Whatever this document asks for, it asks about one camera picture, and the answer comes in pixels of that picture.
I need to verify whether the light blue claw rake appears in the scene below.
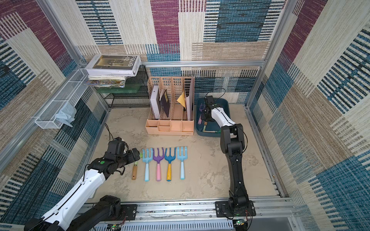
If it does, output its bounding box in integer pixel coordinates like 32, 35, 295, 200
142, 148, 153, 182

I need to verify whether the purple shovel pink handle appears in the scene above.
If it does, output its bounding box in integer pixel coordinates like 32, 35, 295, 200
198, 104, 205, 125

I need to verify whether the white book in organizer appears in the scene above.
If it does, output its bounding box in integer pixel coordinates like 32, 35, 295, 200
150, 85, 161, 119

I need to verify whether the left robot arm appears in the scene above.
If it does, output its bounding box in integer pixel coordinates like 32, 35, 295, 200
24, 137, 140, 231

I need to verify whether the white wire wall basket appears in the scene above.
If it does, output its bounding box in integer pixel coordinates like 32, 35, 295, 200
35, 69, 87, 129

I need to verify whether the dark thin book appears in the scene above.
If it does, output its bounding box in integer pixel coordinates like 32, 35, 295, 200
160, 89, 170, 117

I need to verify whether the green trowel wooden handle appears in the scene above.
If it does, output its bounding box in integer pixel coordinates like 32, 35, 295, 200
202, 121, 207, 131

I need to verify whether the green rake wooden handle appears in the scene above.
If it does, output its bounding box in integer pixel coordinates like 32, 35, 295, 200
132, 161, 138, 180

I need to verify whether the blue rake yellow handle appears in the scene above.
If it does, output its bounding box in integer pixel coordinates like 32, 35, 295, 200
164, 147, 176, 182

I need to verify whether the white crumpled cloth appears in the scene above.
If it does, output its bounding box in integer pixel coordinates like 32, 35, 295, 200
55, 102, 77, 128

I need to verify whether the pink plastic desk organizer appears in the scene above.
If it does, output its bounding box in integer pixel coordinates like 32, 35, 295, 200
145, 77, 195, 136

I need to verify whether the black mesh wire shelf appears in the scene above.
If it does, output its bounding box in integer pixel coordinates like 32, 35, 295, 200
95, 65, 150, 109

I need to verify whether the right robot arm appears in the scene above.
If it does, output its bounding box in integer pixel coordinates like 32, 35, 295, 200
202, 95, 256, 219

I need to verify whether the light blue fork rake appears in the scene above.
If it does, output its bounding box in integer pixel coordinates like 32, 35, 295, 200
176, 146, 188, 180

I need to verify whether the purple rake pink handle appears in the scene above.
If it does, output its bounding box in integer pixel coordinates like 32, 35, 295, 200
153, 148, 164, 182

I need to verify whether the dark teal storage box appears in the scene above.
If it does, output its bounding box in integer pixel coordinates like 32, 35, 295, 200
195, 98, 230, 138

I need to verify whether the stack of books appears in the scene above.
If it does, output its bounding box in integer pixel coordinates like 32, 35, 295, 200
84, 54, 142, 88

